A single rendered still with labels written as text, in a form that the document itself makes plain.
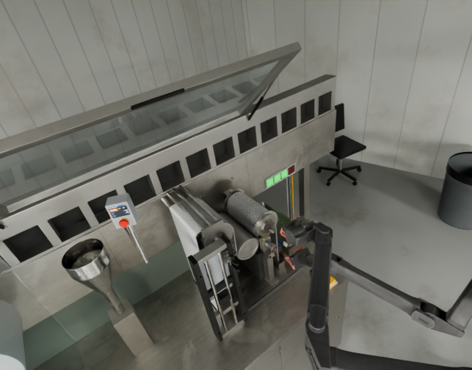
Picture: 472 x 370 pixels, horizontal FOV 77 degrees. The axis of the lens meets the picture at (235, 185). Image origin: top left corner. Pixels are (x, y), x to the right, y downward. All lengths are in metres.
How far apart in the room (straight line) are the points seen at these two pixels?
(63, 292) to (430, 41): 3.51
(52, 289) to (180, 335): 0.60
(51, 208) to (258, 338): 1.03
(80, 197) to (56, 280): 0.39
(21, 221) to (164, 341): 0.80
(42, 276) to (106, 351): 0.48
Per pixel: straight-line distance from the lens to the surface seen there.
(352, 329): 2.57
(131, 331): 1.46
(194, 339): 1.55
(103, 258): 1.15
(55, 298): 1.57
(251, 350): 1.48
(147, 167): 1.34
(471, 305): 1.30
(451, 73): 3.66
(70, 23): 2.92
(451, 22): 3.56
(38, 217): 1.33
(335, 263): 1.33
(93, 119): 0.82
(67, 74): 2.88
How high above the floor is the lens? 2.24
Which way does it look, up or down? 35 degrees down
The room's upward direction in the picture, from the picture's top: 10 degrees counter-clockwise
